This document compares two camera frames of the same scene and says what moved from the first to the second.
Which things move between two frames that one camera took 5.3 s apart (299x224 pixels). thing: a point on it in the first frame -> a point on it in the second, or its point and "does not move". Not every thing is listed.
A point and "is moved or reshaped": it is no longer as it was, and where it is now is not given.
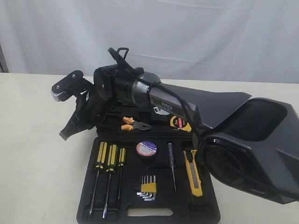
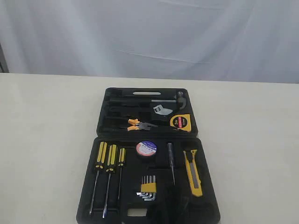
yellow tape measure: x=180 y=123 does not move
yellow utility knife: x=194 y=174 does not move
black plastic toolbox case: x=142 y=169 does not move
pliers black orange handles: x=132 y=124 is moved or reshaped
